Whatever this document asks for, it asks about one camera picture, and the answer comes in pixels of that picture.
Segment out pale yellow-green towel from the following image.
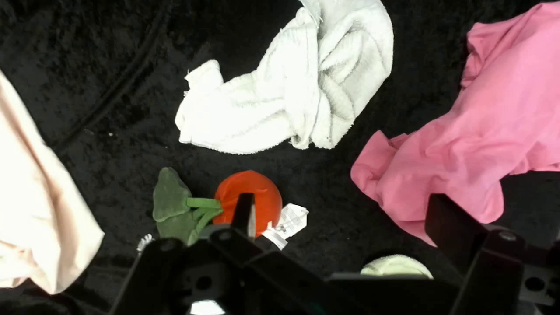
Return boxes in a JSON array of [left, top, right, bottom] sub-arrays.
[[358, 251, 435, 279]]

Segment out black velvet tablecloth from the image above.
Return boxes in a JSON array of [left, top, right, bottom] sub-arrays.
[[0, 0, 560, 315]]

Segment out peach cream cloth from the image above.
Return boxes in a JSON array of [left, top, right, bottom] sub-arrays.
[[0, 68, 106, 295]]

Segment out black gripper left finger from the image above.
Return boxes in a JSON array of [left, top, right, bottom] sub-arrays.
[[108, 190, 330, 315]]

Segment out pink cloth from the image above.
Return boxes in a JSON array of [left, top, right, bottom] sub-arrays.
[[347, 0, 560, 248]]

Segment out white terry towel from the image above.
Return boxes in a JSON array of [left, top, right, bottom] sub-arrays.
[[172, 0, 396, 157]]

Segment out red plush radish toy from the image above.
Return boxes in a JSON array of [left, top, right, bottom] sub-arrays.
[[150, 164, 311, 251]]

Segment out white rope loop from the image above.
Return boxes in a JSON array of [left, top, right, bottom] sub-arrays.
[[134, 230, 155, 253]]

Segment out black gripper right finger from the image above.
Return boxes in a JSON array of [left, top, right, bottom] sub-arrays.
[[424, 192, 560, 315]]

